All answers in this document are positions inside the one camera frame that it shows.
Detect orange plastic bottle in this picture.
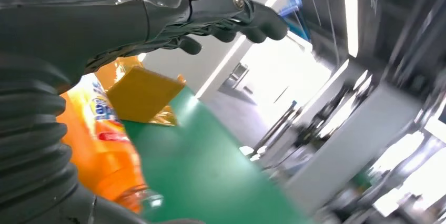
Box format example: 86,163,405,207
55,73,165,215

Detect yellow taped cardboard box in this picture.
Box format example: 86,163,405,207
94,56,187,128

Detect grey column machine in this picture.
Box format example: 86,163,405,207
244,76,430,217

